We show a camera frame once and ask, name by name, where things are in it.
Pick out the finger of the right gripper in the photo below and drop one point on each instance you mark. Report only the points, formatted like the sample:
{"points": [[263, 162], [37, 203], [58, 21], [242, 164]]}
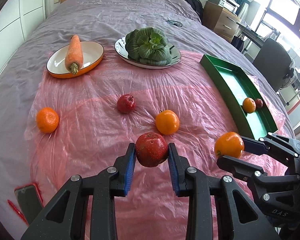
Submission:
{"points": [[278, 147], [253, 173]]}

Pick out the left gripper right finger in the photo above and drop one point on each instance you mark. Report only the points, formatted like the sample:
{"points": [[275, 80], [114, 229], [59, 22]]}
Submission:
{"points": [[218, 207]]}

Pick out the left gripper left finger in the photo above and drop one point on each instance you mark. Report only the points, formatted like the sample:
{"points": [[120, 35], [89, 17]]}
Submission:
{"points": [[85, 207]]}

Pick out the orange cluster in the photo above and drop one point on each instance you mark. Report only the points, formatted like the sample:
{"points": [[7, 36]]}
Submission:
{"points": [[249, 105], [167, 122], [229, 144]]}

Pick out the small red apple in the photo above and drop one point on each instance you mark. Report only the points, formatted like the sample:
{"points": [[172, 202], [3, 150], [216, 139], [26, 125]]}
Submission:
{"points": [[151, 149], [126, 104]]}

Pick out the small red apple back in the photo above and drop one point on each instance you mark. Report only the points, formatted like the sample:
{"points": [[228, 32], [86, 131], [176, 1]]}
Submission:
{"points": [[126, 104]]}

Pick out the smartphone in red case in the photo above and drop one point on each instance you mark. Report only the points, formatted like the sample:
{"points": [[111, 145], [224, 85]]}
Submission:
{"points": [[29, 200]]}

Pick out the red pen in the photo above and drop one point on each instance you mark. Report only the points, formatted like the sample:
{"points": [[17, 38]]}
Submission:
{"points": [[17, 211]]}

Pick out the green rectangular tray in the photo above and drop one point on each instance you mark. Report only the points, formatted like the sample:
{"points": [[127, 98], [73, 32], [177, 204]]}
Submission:
{"points": [[234, 86]]}

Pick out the grey office chair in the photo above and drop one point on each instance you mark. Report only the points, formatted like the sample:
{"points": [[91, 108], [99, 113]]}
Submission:
{"points": [[276, 65]]}

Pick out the pink plastic sheet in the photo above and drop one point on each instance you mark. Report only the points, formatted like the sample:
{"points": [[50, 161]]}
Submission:
{"points": [[92, 133]]}

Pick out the dark blue bag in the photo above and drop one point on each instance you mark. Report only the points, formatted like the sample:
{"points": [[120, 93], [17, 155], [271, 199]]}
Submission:
{"points": [[238, 42]]}

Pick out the cluttered desk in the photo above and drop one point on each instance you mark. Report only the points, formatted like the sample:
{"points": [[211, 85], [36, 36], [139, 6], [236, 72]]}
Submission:
{"points": [[258, 40]]}

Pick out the wooden drawer cabinet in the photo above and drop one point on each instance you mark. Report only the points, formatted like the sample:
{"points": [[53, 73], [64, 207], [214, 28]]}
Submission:
{"points": [[220, 20]]}

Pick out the green leafy cabbage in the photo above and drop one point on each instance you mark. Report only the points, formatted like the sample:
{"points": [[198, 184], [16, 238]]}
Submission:
{"points": [[148, 46]]}

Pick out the white printer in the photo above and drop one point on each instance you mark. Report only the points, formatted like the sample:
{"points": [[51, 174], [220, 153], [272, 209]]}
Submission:
{"points": [[230, 5]]}

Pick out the white round plate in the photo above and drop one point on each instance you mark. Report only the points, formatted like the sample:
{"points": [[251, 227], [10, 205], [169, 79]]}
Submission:
{"points": [[119, 47]]}

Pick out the black backpack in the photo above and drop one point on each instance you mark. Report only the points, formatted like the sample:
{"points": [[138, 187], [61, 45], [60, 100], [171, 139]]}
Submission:
{"points": [[197, 6]]}

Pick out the orange oval dish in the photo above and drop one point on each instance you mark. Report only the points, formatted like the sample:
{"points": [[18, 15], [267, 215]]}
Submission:
{"points": [[93, 53]]}

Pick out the orange carrot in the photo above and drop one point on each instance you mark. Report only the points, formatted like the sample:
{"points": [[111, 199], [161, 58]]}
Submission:
{"points": [[74, 56]]}

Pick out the white wardrobe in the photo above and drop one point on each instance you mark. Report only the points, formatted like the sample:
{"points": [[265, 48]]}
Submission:
{"points": [[18, 20]]}

